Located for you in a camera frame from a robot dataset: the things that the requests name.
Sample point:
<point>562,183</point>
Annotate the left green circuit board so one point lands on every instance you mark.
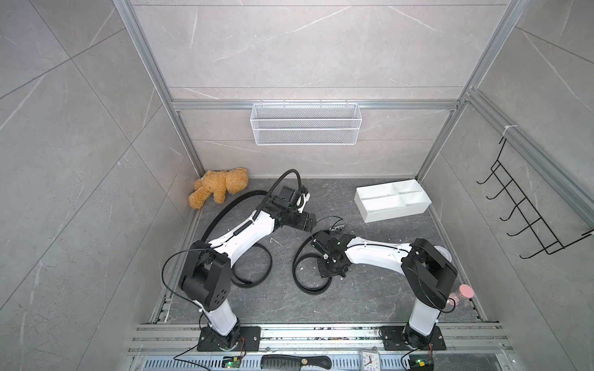
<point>231,362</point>

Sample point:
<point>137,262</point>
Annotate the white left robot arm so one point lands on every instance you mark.
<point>206,274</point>

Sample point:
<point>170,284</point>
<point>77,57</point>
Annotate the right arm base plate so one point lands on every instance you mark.
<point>394,338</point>

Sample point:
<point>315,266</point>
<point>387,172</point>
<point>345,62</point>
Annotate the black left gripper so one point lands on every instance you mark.
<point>304,225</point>

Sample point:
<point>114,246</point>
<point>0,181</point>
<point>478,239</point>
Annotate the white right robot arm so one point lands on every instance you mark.
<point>428,269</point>

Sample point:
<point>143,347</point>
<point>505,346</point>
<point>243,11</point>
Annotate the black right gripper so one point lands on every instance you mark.
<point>324,272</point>

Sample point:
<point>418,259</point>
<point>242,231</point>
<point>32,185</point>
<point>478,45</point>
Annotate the small white clock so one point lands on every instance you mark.
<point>370,361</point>

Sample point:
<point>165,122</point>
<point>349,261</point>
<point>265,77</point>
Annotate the black wire hook rack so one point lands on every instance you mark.
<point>533,222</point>

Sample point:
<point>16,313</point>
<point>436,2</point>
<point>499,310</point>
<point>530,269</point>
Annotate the white wire mesh basket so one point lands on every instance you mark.
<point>305,124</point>

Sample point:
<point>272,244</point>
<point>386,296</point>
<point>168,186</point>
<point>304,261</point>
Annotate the brown teddy bear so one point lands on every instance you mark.
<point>218,184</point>

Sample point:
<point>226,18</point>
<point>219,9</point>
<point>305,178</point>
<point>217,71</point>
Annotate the black belt with silver buckle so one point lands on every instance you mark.
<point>313,253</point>

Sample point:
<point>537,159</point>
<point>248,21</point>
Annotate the white compartment storage tray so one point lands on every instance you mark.
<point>391,200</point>

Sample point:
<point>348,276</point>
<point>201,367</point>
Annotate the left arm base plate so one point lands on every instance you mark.
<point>243,338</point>

